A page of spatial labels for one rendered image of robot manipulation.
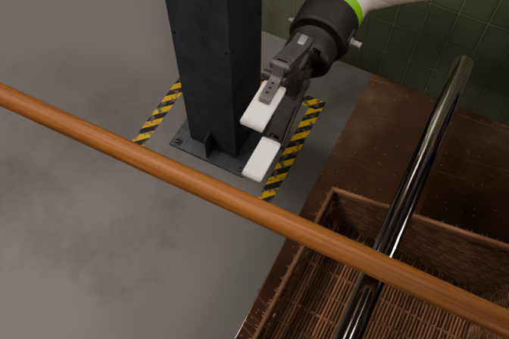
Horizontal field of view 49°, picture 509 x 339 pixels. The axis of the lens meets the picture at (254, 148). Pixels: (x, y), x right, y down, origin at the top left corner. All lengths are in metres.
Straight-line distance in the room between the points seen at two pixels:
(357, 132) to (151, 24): 1.32
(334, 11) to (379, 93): 0.77
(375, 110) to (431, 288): 0.93
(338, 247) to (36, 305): 1.48
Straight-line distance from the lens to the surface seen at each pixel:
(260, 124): 0.66
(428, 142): 0.78
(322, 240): 0.66
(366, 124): 1.51
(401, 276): 0.66
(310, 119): 2.19
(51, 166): 2.21
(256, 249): 1.94
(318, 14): 0.82
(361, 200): 1.20
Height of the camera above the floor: 1.81
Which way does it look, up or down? 59 degrees down
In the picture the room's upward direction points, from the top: straight up
